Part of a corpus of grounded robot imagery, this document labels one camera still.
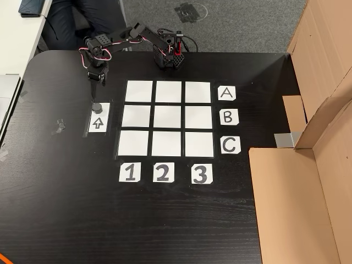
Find person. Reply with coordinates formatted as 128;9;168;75
41;0;129;52

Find black cable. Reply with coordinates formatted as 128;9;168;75
180;35;200;54

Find paper sheet with arrow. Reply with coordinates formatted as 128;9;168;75
88;102;111;134

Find paper sheet number 3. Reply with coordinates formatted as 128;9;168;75
190;163;214;185

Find dark blue pouch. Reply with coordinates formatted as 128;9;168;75
18;0;46;18

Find dark tape patch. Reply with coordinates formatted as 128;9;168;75
174;2;208;25

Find paper sheet letter B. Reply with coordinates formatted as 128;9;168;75
218;108;240;127

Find large brown cardboard sheet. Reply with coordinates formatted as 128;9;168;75
282;0;352;151
248;93;352;264

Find red black clamp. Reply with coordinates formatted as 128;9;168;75
173;30;184;56

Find crumpled clear tape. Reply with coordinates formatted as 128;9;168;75
50;118;67;136

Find paper sheet letter A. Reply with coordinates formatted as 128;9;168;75
217;85;237;102

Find white desk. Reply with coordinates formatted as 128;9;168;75
0;0;53;75

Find white metal leg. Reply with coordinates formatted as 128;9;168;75
118;0;134;52

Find paper sheet number 2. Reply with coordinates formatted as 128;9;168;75
152;162;175;183

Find white paper grid square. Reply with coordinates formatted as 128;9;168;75
117;130;150;157
125;80;153;102
153;105;183;129
184;81;212;104
184;106;213;130
155;80;183;103
184;131;215;158
121;104;152;128
151;131;183;157

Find paper sheet number 1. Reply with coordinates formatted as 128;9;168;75
118;162;142;183

